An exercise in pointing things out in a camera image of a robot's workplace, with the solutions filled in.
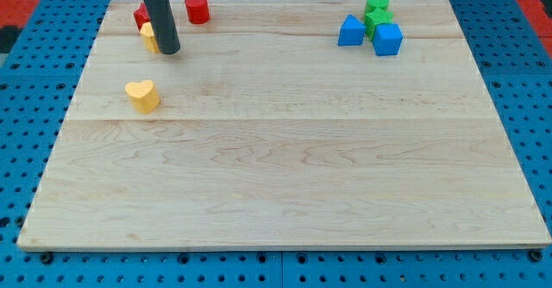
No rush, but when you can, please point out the light wooden board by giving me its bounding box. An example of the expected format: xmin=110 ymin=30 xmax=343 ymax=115
xmin=17 ymin=0 xmax=551 ymax=252

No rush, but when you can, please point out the green star block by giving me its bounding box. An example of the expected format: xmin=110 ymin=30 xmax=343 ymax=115
xmin=365 ymin=8 xmax=393 ymax=41

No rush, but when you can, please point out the yellow hexagon block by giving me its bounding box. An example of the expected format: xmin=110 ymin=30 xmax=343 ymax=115
xmin=140 ymin=22 xmax=160 ymax=53

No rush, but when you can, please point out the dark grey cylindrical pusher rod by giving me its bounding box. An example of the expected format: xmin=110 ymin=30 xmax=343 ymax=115
xmin=143 ymin=0 xmax=180 ymax=54

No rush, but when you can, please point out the blue triangle block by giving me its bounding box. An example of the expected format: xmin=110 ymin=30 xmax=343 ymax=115
xmin=337 ymin=15 xmax=366 ymax=47

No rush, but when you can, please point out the red star block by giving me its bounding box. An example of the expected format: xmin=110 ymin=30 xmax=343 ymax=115
xmin=133 ymin=3 xmax=150 ymax=30

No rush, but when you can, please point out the yellow heart block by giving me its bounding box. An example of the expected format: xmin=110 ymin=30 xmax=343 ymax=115
xmin=124 ymin=79 xmax=160 ymax=114

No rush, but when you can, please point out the red cylinder block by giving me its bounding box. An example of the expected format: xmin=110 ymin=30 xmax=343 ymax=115
xmin=185 ymin=0 xmax=210 ymax=24

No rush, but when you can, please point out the green cylinder block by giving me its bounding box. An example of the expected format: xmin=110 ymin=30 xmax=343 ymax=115
xmin=365 ymin=0 xmax=389 ymax=14

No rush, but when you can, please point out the blue cube block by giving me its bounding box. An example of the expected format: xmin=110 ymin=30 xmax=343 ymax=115
xmin=373 ymin=23 xmax=403 ymax=56

